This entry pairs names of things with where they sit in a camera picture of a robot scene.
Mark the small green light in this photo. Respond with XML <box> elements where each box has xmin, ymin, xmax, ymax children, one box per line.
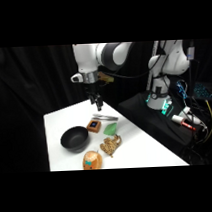
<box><xmin>160</xmin><ymin>99</ymin><xmax>175</xmax><ymax>117</ymax></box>

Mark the striped tiger plush toy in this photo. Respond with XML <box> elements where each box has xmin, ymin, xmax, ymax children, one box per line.
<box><xmin>98</xmin><ymin>133</ymin><xmax>124</xmax><ymax>158</ymax></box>

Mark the wooden block with blue dot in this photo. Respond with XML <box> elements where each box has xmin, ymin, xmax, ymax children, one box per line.
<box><xmin>86</xmin><ymin>118</ymin><xmax>103</xmax><ymax>134</ymax></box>

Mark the blue cable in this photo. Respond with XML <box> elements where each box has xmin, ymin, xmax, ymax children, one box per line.
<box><xmin>175</xmin><ymin>78</ymin><xmax>190</xmax><ymax>101</ymax></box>

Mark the green soft block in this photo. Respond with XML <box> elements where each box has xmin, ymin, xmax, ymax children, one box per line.
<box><xmin>102</xmin><ymin>122</ymin><xmax>119</xmax><ymax>136</ymax></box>

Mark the black keyboard with teal glow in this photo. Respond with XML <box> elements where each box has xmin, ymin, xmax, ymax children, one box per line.
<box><xmin>192</xmin><ymin>81</ymin><xmax>212</xmax><ymax>101</ymax></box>

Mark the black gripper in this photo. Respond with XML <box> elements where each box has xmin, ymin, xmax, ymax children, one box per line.
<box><xmin>84</xmin><ymin>81</ymin><xmax>105</xmax><ymax>113</ymax></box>

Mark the orange plush toy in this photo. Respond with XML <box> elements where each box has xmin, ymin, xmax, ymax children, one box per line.
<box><xmin>81</xmin><ymin>149</ymin><xmax>105</xmax><ymax>171</ymax></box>

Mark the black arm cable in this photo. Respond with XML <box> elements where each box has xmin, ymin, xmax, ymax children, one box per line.
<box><xmin>100</xmin><ymin>40</ymin><xmax>170</xmax><ymax>82</ymax></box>

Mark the white marker with red cap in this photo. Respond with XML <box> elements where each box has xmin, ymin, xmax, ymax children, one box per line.
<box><xmin>170</xmin><ymin>113</ymin><xmax>197</xmax><ymax>132</ymax></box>

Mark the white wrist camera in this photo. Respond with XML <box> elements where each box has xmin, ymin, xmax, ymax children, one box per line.
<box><xmin>70</xmin><ymin>72</ymin><xmax>85</xmax><ymax>85</ymax></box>

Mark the black robot stand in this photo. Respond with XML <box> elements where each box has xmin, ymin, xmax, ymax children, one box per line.
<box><xmin>116</xmin><ymin>88</ymin><xmax>198</xmax><ymax>151</ymax></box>

